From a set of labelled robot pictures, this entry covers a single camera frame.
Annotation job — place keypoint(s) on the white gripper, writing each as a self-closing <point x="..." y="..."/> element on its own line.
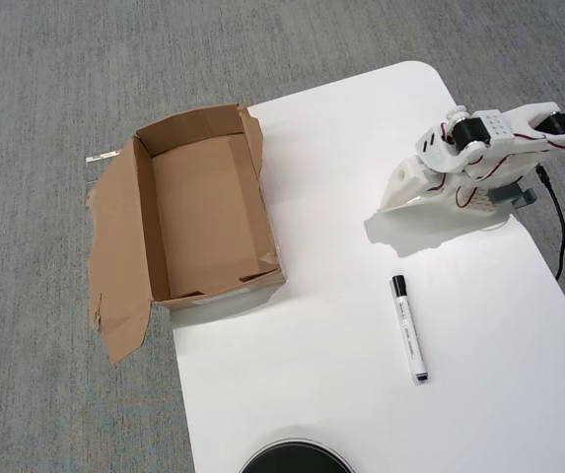
<point x="406" y="184"/>

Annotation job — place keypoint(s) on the white marker pen black cap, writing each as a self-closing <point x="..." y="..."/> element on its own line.
<point x="407" y="330"/>

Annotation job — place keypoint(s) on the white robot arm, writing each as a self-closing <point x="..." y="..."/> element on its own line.
<point x="499" y="129"/>

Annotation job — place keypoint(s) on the open brown cardboard box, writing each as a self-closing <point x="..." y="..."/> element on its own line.
<point x="203" y="207"/>

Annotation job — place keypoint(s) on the black round disc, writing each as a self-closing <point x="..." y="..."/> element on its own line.
<point x="297" y="458"/>

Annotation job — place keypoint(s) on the white paper strip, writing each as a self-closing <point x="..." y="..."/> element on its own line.
<point x="99" y="157"/>

